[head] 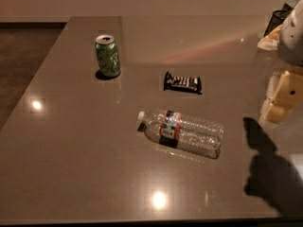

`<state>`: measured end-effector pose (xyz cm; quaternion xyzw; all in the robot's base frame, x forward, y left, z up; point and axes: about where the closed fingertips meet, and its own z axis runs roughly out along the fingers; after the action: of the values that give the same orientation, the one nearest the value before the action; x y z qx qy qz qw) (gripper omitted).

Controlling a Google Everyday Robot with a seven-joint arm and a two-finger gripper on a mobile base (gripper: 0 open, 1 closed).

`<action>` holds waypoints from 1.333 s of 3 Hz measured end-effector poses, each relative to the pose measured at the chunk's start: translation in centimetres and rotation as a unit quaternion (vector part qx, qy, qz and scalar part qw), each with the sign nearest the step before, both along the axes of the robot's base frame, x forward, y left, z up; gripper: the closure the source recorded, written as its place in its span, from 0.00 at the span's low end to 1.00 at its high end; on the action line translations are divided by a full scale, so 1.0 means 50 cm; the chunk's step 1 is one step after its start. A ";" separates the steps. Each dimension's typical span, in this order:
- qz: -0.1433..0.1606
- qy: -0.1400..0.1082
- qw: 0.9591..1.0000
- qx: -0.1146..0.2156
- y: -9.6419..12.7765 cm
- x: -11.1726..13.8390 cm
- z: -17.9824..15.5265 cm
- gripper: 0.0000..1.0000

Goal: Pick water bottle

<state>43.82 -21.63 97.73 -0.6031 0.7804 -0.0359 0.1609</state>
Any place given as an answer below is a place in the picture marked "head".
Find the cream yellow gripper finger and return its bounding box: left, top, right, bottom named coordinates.
left=260, top=100, right=292, bottom=124

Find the black candy bar wrapper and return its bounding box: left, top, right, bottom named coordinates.
left=164, top=72, right=203, bottom=95

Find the black mesh container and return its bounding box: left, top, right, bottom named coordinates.
left=264, top=3, right=294, bottom=36

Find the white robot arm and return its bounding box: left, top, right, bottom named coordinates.
left=258, top=0, right=303, bottom=125

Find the green soda can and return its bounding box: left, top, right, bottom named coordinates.
left=95, top=34, right=120, bottom=78

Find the clear plastic water bottle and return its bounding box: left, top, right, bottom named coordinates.
left=137, top=110, right=223, bottom=159

